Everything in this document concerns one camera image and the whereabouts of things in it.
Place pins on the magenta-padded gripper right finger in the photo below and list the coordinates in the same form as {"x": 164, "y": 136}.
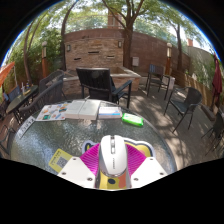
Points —
{"x": 148, "y": 171}

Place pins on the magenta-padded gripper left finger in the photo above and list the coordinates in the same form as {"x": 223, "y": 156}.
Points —
{"x": 78, "y": 171}

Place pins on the white computer mouse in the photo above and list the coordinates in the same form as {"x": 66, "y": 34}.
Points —
{"x": 112, "y": 156}

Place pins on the yellow duck-shaped mouse pad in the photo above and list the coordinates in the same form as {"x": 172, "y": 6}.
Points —
{"x": 147, "y": 149}

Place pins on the yellow code card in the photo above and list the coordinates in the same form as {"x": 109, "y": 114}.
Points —
{"x": 58, "y": 160}

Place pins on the green wipes pack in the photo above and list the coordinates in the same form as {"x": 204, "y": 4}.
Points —
{"x": 132, "y": 119}

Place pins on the white open book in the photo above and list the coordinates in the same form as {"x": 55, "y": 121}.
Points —
{"x": 82, "y": 109}

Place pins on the white and blue pack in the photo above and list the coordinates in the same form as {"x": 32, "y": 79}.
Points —
{"x": 110, "y": 112}

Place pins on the black metal mesh chair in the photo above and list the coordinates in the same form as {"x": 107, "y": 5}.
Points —
{"x": 216, "y": 128}
{"x": 7, "y": 136}

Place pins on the dark mesh armchair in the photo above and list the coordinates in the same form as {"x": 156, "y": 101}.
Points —
{"x": 193, "y": 98}

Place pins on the black slatted chair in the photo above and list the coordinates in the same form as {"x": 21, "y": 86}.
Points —
{"x": 93, "y": 81}

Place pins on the dark glass-top table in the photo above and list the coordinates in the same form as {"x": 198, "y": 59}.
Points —
{"x": 20, "y": 98}

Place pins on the brick raised basin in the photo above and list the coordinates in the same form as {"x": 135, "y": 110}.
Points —
{"x": 126, "y": 75}

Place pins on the clear drink cup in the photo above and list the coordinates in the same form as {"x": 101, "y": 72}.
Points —
{"x": 23, "y": 87}

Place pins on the dark red closed parasol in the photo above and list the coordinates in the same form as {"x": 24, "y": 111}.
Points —
{"x": 217, "y": 81}

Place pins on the orange parasol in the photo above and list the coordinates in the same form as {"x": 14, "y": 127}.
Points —
{"x": 6, "y": 71}

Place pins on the large branching tree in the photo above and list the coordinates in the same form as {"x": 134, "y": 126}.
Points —
{"x": 128, "y": 46}

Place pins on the grey wall box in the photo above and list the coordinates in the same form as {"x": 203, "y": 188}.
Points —
{"x": 135, "y": 61}

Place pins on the wooden lamp post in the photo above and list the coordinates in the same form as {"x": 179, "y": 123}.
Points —
{"x": 169, "y": 58}
{"x": 44, "y": 60}

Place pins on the black wall lamp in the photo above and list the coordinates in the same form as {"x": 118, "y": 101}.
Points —
{"x": 119, "y": 44}
{"x": 68, "y": 48}

